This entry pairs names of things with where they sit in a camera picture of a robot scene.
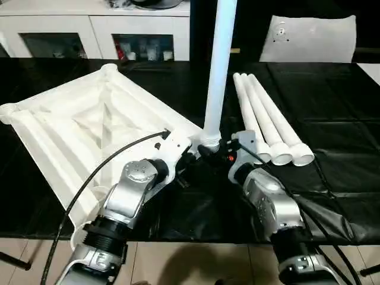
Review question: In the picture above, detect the white plastic table leg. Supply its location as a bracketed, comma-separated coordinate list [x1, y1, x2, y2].
[233, 72, 273, 163]
[198, 0, 238, 152]
[246, 74, 315, 167]
[239, 72, 293, 166]

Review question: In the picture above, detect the white plastic table top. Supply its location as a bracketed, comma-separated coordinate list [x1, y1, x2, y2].
[0, 63, 208, 252]

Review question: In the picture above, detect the black table mat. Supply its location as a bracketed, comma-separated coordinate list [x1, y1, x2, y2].
[0, 58, 380, 247]

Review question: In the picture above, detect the black cabinet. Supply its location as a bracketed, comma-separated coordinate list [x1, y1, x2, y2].
[189, 0, 273, 63]

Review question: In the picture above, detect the white plastic seat panel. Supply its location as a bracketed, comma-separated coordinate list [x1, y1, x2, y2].
[259, 14, 356, 63]

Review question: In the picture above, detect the dark helmet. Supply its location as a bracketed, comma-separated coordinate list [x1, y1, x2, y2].
[130, 0, 185, 10]

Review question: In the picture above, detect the white flat board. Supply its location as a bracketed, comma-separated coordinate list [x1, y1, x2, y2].
[354, 62, 380, 87]

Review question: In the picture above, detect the white cabinet with glass doors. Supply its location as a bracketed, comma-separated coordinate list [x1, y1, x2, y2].
[0, 0, 191, 62]

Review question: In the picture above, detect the black metal stand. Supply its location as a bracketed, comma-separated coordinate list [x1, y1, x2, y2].
[360, 264, 380, 277]
[0, 251, 32, 271]

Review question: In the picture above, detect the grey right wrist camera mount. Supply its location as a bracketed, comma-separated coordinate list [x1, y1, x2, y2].
[227, 130, 257, 183]

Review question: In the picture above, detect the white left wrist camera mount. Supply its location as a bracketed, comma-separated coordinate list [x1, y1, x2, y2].
[154, 129, 194, 185]

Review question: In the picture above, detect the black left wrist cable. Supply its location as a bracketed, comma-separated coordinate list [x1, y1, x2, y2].
[40, 129, 172, 285]

